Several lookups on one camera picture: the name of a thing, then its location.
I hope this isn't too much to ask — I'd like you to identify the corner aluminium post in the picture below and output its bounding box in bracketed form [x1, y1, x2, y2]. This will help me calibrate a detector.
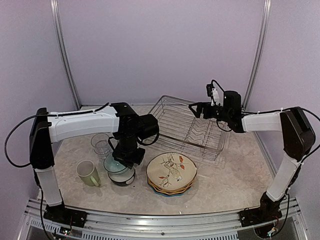
[242, 0, 272, 109]
[49, 0, 82, 110]

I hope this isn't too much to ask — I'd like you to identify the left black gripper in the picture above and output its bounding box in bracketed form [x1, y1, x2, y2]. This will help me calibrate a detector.
[112, 133, 146, 169]

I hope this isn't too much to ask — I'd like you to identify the green mug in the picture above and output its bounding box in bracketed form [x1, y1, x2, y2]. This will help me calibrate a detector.
[76, 160, 101, 187]

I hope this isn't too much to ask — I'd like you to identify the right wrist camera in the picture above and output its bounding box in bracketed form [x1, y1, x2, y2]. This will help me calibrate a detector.
[206, 83, 220, 106]

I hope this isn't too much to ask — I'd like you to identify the right corner aluminium post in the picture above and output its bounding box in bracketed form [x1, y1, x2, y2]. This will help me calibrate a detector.
[242, 0, 272, 109]

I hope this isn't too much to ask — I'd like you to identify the beige plate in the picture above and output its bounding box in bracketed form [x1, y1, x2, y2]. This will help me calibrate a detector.
[146, 152, 198, 180]

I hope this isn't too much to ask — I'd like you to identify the blue dotted plate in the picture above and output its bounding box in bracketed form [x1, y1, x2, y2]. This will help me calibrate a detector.
[148, 183, 193, 197]

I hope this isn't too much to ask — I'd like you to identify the aluminium front rail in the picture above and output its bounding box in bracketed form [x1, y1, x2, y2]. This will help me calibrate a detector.
[14, 198, 310, 240]

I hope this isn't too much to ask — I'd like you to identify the dark blue bowl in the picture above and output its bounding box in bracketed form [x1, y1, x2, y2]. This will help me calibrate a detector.
[107, 168, 136, 187]

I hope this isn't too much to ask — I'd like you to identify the left corner aluminium post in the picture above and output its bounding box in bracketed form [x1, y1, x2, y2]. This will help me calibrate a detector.
[49, 0, 82, 110]

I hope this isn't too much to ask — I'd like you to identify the clear glass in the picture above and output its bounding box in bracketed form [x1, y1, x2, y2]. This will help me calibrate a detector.
[95, 150, 112, 160]
[90, 133, 111, 155]

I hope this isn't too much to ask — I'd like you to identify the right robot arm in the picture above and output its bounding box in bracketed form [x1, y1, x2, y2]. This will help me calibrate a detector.
[188, 90, 316, 222]

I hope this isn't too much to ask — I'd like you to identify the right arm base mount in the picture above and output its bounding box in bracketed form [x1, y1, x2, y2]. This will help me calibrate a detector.
[238, 207, 283, 227]

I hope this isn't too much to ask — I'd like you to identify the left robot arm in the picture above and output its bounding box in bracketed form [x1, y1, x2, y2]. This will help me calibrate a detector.
[29, 102, 160, 223]

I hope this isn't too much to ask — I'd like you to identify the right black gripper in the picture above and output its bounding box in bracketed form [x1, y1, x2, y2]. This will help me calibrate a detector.
[189, 101, 232, 122]

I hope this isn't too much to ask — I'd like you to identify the metal wire dish rack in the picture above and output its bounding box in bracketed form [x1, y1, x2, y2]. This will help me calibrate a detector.
[149, 95, 229, 165]

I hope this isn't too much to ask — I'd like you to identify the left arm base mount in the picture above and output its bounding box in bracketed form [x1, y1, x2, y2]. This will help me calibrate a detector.
[43, 208, 88, 228]

